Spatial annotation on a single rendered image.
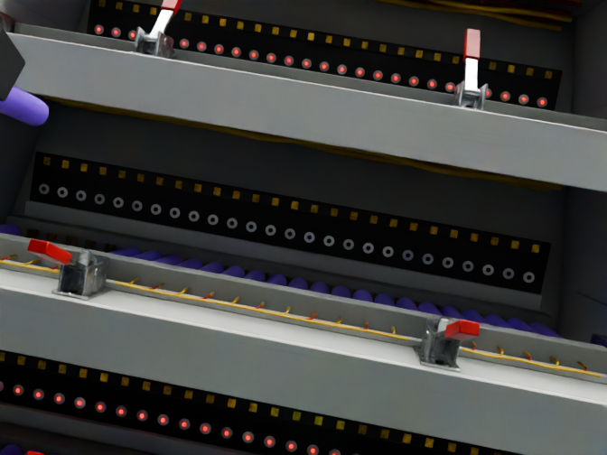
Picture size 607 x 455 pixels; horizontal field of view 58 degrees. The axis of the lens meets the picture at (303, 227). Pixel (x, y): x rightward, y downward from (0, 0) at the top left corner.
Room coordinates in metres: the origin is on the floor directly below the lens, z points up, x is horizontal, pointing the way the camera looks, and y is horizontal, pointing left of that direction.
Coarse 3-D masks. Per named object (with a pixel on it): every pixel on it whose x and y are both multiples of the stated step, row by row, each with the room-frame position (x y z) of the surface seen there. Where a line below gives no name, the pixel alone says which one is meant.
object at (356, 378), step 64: (256, 256) 0.56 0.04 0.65; (320, 256) 0.55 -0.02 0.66; (0, 320) 0.40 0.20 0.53; (64, 320) 0.40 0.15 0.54; (128, 320) 0.39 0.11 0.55; (192, 320) 0.40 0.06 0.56; (256, 320) 0.42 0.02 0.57; (576, 320) 0.52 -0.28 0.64; (192, 384) 0.40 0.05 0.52; (256, 384) 0.40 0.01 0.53; (320, 384) 0.39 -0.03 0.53; (384, 384) 0.39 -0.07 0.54; (448, 384) 0.38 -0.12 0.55; (512, 384) 0.38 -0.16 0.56; (576, 384) 0.40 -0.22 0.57; (512, 448) 0.39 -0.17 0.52; (576, 448) 0.38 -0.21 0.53
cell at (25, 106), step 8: (16, 88) 0.30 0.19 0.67; (8, 96) 0.30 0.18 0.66; (16, 96) 0.30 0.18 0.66; (24, 96) 0.31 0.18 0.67; (32, 96) 0.32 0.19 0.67; (0, 104) 0.29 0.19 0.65; (8, 104) 0.30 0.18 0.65; (16, 104) 0.31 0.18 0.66; (24, 104) 0.31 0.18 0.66; (32, 104) 0.32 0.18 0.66; (40, 104) 0.33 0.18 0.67; (0, 112) 0.31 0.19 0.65; (8, 112) 0.31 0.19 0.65; (16, 112) 0.31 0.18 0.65; (24, 112) 0.32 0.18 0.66; (32, 112) 0.32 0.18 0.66; (40, 112) 0.33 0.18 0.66; (48, 112) 0.34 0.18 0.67; (24, 120) 0.33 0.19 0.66; (32, 120) 0.33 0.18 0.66; (40, 120) 0.34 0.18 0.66
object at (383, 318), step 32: (0, 256) 0.45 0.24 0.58; (32, 256) 0.44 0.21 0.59; (128, 256) 0.45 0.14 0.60; (160, 288) 0.44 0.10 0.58; (192, 288) 0.44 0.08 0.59; (224, 288) 0.43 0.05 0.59; (256, 288) 0.43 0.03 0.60; (288, 288) 0.44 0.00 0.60; (352, 320) 0.43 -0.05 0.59; (384, 320) 0.43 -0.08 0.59; (416, 320) 0.42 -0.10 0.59; (480, 352) 0.41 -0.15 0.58; (512, 352) 0.42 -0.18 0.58; (544, 352) 0.42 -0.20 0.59; (576, 352) 0.42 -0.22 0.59
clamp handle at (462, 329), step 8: (440, 320) 0.39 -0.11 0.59; (448, 320) 0.39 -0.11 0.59; (464, 320) 0.32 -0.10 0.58; (440, 328) 0.39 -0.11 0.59; (448, 328) 0.35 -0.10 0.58; (456, 328) 0.33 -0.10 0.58; (464, 328) 0.32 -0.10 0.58; (472, 328) 0.32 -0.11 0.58; (440, 336) 0.37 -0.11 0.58; (448, 336) 0.35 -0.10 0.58; (456, 336) 0.34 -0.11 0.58; (464, 336) 0.33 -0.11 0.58; (472, 336) 0.33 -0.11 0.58
